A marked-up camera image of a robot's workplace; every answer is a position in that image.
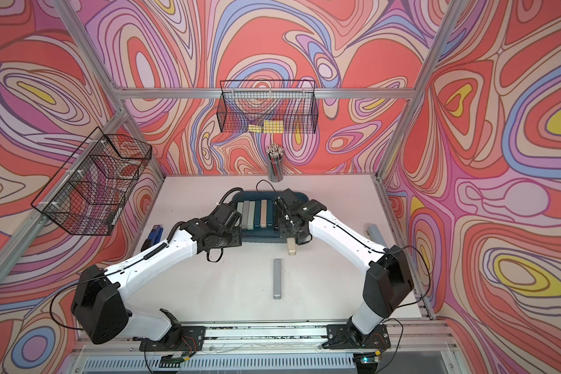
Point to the teal plastic storage box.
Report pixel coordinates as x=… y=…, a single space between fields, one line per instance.
x=260 y=235

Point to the grey block at right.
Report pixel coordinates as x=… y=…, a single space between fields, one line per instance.
x=374 y=234

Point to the tan bar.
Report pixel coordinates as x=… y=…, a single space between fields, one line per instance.
x=291 y=246

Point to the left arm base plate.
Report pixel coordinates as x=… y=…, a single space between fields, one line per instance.
x=179 y=339

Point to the grey bar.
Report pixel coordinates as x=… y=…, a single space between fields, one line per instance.
x=277 y=281
x=245 y=215

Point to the clear cup of pencils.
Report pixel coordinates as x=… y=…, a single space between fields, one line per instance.
x=275 y=155

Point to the black wire basket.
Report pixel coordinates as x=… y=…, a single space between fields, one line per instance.
x=246 y=102
x=88 y=193

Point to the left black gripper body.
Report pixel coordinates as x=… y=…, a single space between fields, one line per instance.
x=231 y=239

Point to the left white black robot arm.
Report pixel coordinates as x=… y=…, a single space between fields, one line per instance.
x=101 y=303

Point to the beige bar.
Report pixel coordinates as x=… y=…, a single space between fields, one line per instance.
x=263 y=213

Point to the left black wire basket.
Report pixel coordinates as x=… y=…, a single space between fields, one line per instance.
x=88 y=193

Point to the yellow sticky notes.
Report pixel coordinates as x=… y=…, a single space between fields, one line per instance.
x=268 y=127

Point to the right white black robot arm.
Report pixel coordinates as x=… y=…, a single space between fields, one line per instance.
x=387 y=274

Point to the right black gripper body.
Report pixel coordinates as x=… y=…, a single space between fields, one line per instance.
x=287 y=231

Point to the back black wire basket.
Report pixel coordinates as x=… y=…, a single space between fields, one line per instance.
x=246 y=102

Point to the dark teal bar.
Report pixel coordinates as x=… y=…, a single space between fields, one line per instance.
x=257 y=214

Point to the light green bar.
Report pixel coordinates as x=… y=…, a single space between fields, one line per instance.
x=251 y=215

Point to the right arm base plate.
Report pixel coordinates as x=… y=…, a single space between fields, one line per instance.
x=345 y=337

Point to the black bar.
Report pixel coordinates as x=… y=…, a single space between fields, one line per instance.
x=276 y=222

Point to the aluminium front rail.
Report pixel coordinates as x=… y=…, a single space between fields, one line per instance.
x=406 y=346

